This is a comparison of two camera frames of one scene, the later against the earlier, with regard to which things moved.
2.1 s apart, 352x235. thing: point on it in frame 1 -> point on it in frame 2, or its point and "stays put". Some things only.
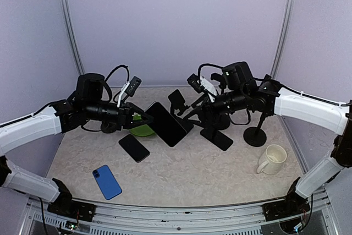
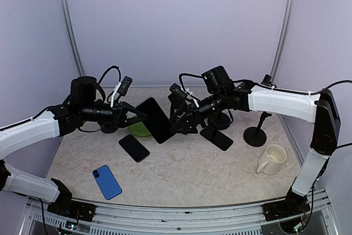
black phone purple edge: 134,148 stays put
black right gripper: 207,106 -> 193,115
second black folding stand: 217,138 stays put
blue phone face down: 106,182 stays put
